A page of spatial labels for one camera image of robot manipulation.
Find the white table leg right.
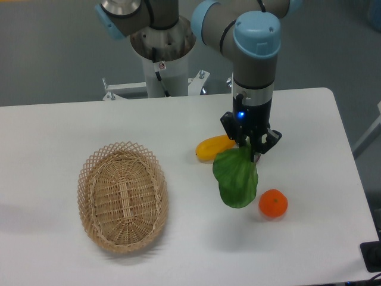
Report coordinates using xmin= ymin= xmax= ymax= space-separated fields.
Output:
xmin=352 ymin=102 xmax=380 ymax=159

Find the yellow mango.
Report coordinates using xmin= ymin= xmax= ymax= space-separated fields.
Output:
xmin=195 ymin=135 xmax=236 ymax=161

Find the orange tangerine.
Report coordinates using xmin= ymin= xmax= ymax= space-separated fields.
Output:
xmin=258 ymin=189 xmax=288 ymax=218

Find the green leafy vegetable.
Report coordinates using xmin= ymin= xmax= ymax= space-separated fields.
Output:
xmin=213 ymin=145 xmax=258 ymax=209

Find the woven wicker basket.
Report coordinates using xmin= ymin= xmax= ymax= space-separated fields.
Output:
xmin=77 ymin=141 xmax=169 ymax=254

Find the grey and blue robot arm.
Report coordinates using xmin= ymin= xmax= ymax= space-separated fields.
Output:
xmin=95 ymin=1 xmax=301 ymax=161

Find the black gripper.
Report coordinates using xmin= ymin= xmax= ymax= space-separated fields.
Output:
xmin=220 ymin=94 xmax=282 ymax=163

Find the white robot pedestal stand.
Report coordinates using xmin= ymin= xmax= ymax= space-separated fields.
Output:
xmin=102 ymin=56 xmax=233 ymax=101

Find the black device at table edge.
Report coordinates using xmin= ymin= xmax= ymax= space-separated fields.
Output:
xmin=360 ymin=241 xmax=380 ymax=273

